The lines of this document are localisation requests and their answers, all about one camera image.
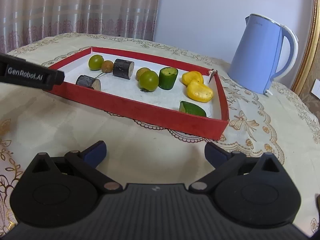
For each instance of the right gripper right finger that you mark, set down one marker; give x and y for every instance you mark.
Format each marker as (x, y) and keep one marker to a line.
(252, 191)

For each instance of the white wall socket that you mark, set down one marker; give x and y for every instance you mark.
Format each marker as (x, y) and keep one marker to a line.
(316, 88)

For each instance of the green cucumber chunk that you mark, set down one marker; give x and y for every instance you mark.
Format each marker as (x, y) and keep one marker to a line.
(167, 78)

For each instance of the yellow fruit piece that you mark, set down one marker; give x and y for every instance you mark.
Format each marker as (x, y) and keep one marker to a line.
(190, 76)

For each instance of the yellow-green small fruit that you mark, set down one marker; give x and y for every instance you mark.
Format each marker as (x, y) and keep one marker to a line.
(140, 72)

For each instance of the patterned pink curtain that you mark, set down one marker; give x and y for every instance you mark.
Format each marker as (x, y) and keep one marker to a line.
(27, 21)

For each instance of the long yellow fruit chunk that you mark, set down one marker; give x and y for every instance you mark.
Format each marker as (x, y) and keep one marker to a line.
(199, 92)

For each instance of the round green fruit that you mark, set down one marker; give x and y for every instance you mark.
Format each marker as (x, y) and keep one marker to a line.
(95, 62)

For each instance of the dark skinned cut chunk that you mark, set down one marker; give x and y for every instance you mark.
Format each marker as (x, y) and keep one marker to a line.
(89, 82)

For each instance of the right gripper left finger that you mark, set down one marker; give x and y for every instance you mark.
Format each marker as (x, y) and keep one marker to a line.
(57, 191)

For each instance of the small brown longan fruit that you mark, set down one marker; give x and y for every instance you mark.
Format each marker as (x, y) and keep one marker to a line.
(107, 66)

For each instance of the red shallow box tray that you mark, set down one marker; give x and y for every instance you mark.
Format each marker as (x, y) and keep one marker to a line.
(124, 97)

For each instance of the small green lime half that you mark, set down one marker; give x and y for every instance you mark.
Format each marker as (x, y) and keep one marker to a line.
(190, 108)

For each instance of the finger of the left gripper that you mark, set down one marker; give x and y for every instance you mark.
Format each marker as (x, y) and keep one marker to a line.
(20, 72)

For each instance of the light blue electric kettle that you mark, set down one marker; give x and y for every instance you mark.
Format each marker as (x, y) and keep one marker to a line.
(254, 65)

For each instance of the green fruit with sticker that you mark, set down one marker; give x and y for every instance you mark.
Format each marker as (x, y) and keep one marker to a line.
(148, 81)

